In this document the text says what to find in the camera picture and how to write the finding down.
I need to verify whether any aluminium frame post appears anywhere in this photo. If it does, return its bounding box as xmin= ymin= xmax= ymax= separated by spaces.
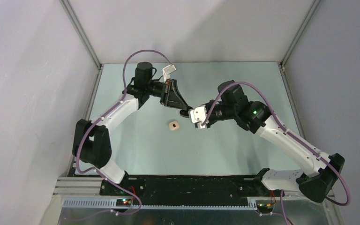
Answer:
xmin=59 ymin=0 xmax=103 ymax=69
xmin=280 ymin=0 xmax=322 ymax=70

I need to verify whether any controller board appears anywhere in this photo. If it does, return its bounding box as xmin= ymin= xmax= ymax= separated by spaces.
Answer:
xmin=257 ymin=203 xmax=275 ymax=209
xmin=115 ymin=198 xmax=133 ymax=207

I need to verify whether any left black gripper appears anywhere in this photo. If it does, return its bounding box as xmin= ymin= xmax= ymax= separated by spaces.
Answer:
xmin=145 ymin=79 xmax=187 ymax=110

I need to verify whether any right controller board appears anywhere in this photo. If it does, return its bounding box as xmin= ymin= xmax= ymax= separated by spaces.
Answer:
xmin=257 ymin=203 xmax=275 ymax=209

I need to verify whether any right aluminium frame post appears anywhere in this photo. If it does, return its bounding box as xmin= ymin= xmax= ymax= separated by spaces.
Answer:
xmin=280 ymin=0 xmax=322 ymax=70

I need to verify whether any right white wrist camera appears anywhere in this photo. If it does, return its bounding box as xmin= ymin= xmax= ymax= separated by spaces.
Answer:
xmin=188 ymin=105 xmax=207 ymax=129

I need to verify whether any beige earbud charging case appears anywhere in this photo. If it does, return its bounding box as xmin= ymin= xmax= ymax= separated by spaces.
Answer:
xmin=168 ymin=120 xmax=180 ymax=131

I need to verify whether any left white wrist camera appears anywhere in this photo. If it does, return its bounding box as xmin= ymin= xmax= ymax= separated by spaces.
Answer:
xmin=162 ymin=64 xmax=177 ymax=81

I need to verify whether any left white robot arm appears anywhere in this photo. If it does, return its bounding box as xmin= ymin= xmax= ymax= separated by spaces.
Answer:
xmin=73 ymin=62 xmax=191 ymax=195

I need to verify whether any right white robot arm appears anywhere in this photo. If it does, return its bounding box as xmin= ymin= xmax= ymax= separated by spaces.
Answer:
xmin=196 ymin=80 xmax=345 ymax=203

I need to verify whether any left aluminium frame post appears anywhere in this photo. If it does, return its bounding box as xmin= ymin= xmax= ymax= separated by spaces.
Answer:
xmin=59 ymin=0 xmax=103 ymax=69

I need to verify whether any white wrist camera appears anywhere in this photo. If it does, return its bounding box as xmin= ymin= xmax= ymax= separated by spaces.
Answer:
xmin=162 ymin=64 xmax=177 ymax=81
xmin=188 ymin=105 xmax=207 ymax=129

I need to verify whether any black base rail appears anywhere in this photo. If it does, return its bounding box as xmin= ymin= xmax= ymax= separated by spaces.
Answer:
xmin=99 ymin=175 xmax=271 ymax=207

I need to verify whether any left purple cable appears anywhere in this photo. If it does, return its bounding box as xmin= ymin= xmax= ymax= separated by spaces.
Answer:
xmin=75 ymin=49 xmax=173 ymax=216

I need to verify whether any left controller board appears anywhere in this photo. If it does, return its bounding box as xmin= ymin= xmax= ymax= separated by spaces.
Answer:
xmin=115 ymin=198 xmax=133 ymax=207

